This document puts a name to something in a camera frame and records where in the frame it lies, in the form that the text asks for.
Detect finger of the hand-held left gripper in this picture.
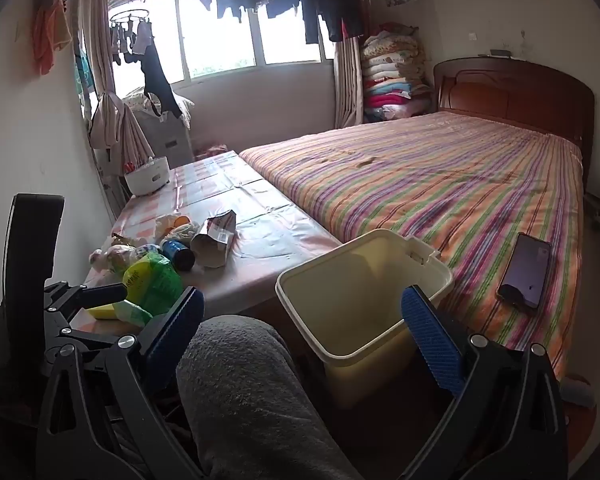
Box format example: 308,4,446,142
42,282,129,342

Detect yellow packet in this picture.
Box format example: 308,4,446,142
87,301,127,321

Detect white cabinet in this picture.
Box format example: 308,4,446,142
130,100,193,166

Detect green plastic bag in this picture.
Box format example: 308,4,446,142
115,252,185,326

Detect black hanging garment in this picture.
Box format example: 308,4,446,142
141,42,182,117

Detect window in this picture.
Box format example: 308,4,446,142
107,0,338,83

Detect cream plastic bin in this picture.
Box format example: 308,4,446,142
276,229,455,408

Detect blue bottle with black cap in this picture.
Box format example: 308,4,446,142
160,239,197,273

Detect white desk organizer box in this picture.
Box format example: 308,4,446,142
124,156,171,197

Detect teal hanging cloth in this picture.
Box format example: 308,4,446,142
75,50,93,106

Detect stack of folded blankets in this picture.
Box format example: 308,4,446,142
360,22,433,123

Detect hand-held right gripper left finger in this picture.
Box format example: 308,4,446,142
36,287,206,480

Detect pink checked tablecloth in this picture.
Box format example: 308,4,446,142
75,150,343,336

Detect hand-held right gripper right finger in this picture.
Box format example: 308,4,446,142
401,285,568,480

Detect white bag with colourful contents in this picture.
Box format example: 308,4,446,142
89,247,113,272

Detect black smartphone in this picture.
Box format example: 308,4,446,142
496,232,552,315

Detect person's grey trouser leg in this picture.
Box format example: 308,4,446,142
176,315,366,480

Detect red and white carton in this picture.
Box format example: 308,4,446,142
190,209,238,269

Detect round hanger with socks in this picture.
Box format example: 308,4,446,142
109,10,153,66

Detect orange cloth on wall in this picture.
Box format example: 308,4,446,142
31,0,73,76

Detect beige curtain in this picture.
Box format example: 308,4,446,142
334,35,365,128
77,0,156,163

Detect bed with striped sheet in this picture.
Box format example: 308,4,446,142
239,57,596,391

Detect clear bag of noodle packets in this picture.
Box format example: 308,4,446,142
109,241,161,273

